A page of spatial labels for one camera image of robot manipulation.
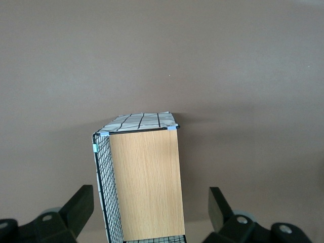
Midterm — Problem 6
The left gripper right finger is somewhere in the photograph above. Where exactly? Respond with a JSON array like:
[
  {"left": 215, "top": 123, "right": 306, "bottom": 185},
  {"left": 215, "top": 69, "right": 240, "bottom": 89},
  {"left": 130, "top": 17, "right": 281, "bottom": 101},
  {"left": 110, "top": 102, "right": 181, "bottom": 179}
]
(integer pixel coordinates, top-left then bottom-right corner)
[{"left": 202, "top": 186, "right": 308, "bottom": 243}]

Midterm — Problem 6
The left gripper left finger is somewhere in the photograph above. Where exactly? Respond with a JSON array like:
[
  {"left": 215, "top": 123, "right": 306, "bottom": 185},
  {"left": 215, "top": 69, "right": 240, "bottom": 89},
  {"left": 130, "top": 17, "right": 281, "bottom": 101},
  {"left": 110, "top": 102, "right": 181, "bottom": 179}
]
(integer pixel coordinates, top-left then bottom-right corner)
[{"left": 0, "top": 184, "right": 95, "bottom": 243}]

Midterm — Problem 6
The brown table cover mat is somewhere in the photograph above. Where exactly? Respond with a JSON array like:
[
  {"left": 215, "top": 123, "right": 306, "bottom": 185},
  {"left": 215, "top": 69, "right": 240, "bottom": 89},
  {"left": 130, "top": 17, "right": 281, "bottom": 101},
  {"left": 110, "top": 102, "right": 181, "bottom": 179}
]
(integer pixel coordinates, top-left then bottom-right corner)
[{"left": 0, "top": 0, "right": 324, "bottom": 243}]

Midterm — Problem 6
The wire basket with wooden shelf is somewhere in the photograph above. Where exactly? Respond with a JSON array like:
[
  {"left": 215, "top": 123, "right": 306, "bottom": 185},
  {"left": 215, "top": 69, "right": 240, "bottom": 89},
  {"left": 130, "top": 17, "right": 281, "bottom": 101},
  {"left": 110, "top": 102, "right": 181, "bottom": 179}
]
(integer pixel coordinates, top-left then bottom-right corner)
[{"left": 90, "top": 110, "right": 187, "bottom": 243}]

